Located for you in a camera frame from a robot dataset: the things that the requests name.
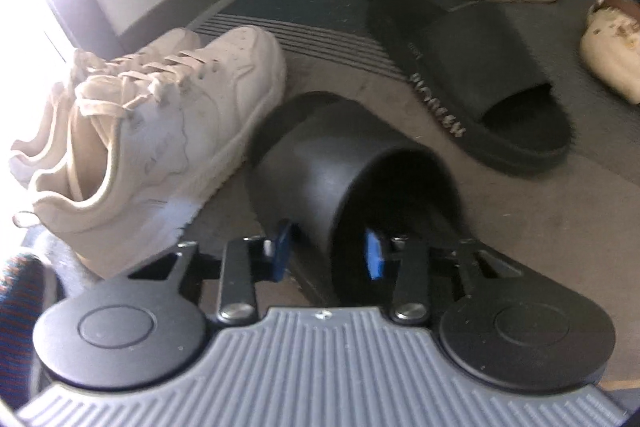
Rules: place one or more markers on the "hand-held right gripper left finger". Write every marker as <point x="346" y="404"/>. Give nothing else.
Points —
<point x="282" y="252"/>

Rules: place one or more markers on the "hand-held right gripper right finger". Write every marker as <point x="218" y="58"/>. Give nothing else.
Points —
<point x="375" y="257"/>

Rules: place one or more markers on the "black slide sandal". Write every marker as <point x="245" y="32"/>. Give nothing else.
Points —
<point x="320" y="167"/>
<point x="450" y="57"/>

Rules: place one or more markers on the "white chunky sneaker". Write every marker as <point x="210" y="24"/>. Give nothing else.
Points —
<point x="150" y="132"/>
<point x="172" y="47"/>

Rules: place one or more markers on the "grey striped door mat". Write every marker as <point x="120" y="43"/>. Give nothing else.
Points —
<point x="325" y="72"/>

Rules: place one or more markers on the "red blue striped cloth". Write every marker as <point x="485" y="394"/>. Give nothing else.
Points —
<point x="20" y="317"/>

